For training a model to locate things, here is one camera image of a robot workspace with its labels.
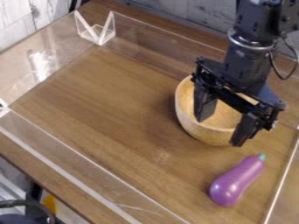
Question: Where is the black cable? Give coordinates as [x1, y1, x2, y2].
[0, 199, 56, 224]

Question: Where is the clear acrylic corner bracket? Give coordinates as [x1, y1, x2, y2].
[74, 10, 116, 46]

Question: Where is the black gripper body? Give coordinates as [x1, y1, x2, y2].
[191, 57, 286, 130]

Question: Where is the brown wooden bowl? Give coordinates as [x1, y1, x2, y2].
[175, 76, 242, 146]

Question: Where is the purple toy eggplant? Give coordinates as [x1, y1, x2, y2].
[210, 154, 267, 207]

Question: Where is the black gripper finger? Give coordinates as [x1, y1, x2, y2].
[194, 84, 218, 123]
[230, 113, 264, 147]

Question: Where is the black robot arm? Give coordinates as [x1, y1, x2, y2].
[191, 0, 299, 147]

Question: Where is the clear acrylic tray wall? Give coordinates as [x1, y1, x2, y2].
[0, 12, 299, 224]

